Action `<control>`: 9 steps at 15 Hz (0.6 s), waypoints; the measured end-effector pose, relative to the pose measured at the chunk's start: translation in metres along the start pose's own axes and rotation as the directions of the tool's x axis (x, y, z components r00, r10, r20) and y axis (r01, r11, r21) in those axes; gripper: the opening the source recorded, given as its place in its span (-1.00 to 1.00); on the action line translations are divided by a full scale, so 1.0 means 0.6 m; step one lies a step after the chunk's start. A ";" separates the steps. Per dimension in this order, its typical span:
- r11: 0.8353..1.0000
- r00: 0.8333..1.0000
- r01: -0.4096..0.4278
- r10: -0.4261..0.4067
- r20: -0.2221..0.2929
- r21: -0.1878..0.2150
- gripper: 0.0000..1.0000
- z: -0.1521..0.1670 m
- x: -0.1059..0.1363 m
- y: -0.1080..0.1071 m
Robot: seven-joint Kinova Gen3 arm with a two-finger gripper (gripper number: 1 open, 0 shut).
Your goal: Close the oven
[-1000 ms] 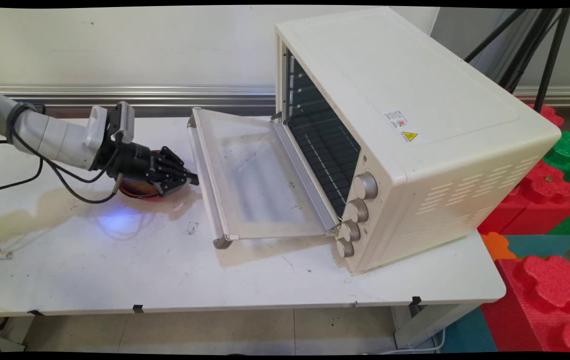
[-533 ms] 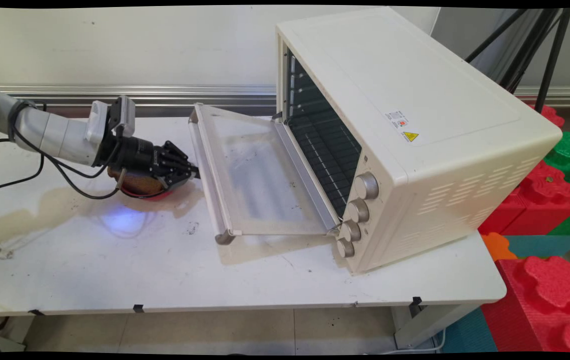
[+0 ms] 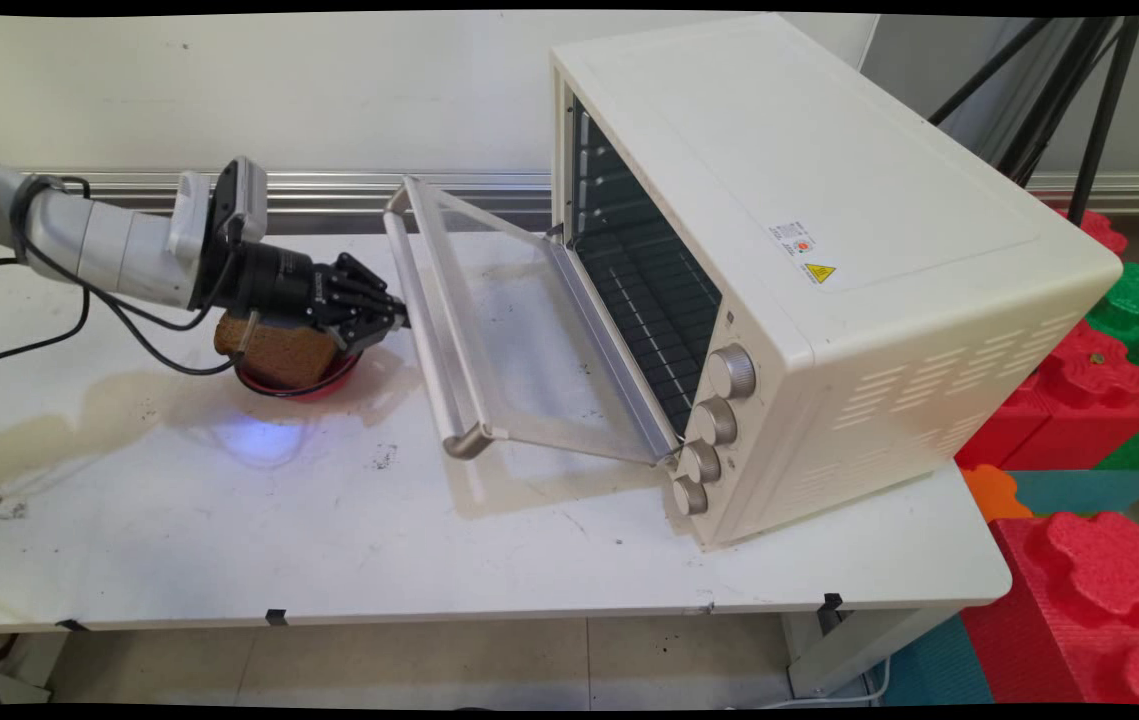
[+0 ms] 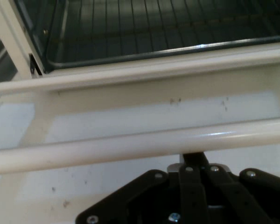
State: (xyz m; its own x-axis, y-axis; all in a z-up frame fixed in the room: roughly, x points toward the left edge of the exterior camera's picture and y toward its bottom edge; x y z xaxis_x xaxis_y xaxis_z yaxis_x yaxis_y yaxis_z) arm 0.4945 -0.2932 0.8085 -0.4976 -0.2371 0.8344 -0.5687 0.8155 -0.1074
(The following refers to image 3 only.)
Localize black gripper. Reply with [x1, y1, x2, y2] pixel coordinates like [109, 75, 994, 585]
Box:
[191, 240, 410, 354]

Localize glass oven door with handle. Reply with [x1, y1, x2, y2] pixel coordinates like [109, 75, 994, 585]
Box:
[384, 175, 687, 469]

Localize red bowl with black rim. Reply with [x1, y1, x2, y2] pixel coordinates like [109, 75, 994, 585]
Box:
[234, 348, 366, 401]

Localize brown bread loaf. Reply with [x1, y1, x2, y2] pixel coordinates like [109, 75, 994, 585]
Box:
[214, 310, 342, 391]

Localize metal oven rack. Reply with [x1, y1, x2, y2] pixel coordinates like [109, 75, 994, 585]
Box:
[574, 222, 722, 433]

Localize yellow warning sticker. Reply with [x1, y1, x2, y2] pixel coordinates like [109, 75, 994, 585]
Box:
[769, 222, 838, 287]

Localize cream toaster oven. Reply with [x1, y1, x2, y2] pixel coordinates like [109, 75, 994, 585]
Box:
[549, 12, 1125, 551]

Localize white table leg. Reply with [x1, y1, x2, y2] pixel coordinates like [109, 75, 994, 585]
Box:
[782, 604, 970, 699]

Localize orange foam block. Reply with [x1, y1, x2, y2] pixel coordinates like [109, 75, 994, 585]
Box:
[962, 465, 1036, 524]

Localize teal foam floor mat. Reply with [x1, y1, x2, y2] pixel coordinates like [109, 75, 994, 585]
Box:
[877, 614, 996, 707]

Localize small red foam block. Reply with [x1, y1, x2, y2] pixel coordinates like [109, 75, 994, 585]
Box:
[1054, 205, 1129, 257]

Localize large red foam block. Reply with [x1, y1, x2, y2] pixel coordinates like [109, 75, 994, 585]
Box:
[959, 511, 1139, 706]

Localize black tripod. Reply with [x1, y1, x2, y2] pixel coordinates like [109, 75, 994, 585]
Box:
[929, 15, 1139, 226]

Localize aluminium wall rail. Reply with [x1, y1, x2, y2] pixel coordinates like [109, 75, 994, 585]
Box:
[24, 170, 1139, 216]

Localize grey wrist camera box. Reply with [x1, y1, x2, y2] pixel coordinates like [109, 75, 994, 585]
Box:
[167, 157, 270, 266]

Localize black cable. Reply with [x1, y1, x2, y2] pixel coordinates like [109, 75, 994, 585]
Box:
[0, 175, 95, 373]
[19, 235, 255, 378]

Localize white floor cable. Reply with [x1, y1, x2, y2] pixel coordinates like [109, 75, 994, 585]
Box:
[729, 655, 892, 711]

